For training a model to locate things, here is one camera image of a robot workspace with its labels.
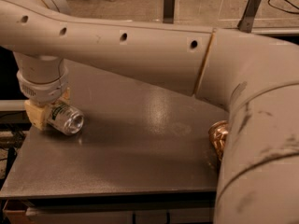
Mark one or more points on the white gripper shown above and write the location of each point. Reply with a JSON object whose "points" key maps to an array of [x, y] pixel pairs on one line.
{"points": [[42, 90]]}

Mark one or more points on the silver 7up can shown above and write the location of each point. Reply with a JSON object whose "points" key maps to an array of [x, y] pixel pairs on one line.
{"points": [[65, 118]]}

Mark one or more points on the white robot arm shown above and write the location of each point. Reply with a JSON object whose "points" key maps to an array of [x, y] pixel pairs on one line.
{"points": [[253, 77]]}

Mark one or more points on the crushed orange LaCroix can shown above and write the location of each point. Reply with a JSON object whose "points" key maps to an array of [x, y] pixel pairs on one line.
{"points": [[217, 136]]}

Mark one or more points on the cardboard box corner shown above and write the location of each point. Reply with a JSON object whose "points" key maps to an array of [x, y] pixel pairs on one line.
{"points": [[15, 211]]}

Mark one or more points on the clear glass barrier panel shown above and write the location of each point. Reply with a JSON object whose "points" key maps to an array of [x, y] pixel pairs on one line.
{"points": [[219, 13]]}

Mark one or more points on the middle metal bracket post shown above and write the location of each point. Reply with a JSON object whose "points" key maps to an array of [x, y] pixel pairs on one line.
{"points": [[169, 10]]}

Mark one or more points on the metal bracket post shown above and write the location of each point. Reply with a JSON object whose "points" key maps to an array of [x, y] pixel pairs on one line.
{"points": [[169, 10], [247, 20]]}

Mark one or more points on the right metal bracket post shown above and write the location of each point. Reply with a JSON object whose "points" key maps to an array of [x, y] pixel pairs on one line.
{"points": [[247, 20]]}

